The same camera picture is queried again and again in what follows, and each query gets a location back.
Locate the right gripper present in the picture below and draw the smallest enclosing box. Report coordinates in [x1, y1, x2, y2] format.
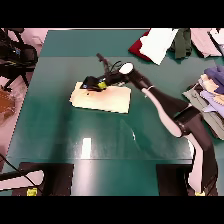
[81, 75, 118, 92]

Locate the white shirt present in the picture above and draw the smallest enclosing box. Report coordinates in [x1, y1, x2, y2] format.
[69, 81, 132, 115]

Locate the red garment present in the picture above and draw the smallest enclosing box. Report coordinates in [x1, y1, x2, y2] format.
[128, 30, 152, 63]

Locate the white garment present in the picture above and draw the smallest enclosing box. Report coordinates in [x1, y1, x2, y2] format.
[138, 28, 180, 66]

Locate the dark green garment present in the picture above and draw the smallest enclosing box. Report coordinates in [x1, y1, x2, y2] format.
[172, 28, 194, 60]

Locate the pale pink garment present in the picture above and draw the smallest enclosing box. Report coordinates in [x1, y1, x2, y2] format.
[189, 28, 224, 59]

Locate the grey-green garment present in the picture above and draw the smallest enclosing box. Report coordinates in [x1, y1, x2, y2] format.
[182, 83, 224, 141]

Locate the purple garment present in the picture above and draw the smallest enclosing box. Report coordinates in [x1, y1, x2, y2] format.
[203, 65, 224, 95]

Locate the black cable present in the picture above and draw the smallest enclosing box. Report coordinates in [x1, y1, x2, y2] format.
[0, 153, 45, 196]
[109, 60, 124, 74]

